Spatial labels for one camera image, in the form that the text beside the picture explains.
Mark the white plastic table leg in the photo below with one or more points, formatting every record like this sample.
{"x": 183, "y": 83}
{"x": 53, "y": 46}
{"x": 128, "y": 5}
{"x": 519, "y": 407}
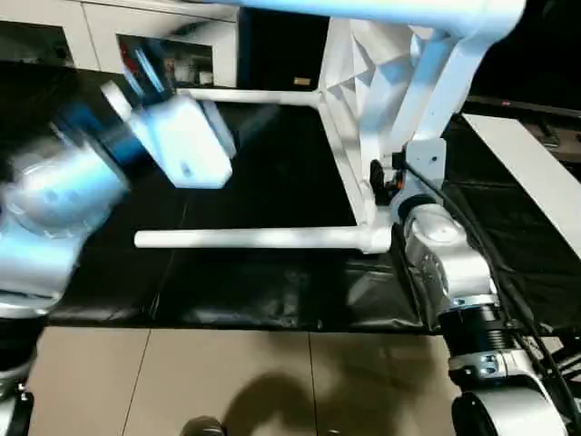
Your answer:
{"x": 249, "y": 96}
{"x": 408, "y": 11}
{"x": 249, "y": 238}

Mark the white plastic table top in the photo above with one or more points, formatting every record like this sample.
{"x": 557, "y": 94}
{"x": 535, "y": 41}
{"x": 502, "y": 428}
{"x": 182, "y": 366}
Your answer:
{"x": 363, "y": 68}

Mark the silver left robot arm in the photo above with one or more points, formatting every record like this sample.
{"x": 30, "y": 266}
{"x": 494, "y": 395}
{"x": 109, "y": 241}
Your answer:
{"x": 45, "y": 204}

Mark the white cabinet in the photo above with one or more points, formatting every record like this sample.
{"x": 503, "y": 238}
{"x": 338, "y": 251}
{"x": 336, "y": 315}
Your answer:
{"x": 91, "y": 22}

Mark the black mat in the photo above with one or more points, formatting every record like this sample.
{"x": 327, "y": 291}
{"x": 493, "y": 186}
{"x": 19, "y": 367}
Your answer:
{"x": 272, "y": 181}

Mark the small beige label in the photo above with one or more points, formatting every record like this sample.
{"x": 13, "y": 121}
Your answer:
{"x": 302, "y": 82}

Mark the dark blue cabinet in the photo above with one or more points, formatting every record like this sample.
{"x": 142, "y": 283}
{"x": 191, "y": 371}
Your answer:
{"x": 272, "y": 45}

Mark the white board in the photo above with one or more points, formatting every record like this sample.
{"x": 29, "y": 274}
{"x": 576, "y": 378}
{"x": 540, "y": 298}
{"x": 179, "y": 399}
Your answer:
{"x": 522, "y": 163}

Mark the black bar red light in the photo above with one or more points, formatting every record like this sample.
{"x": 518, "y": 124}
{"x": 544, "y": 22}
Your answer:
{"x": 522, "y": 105}

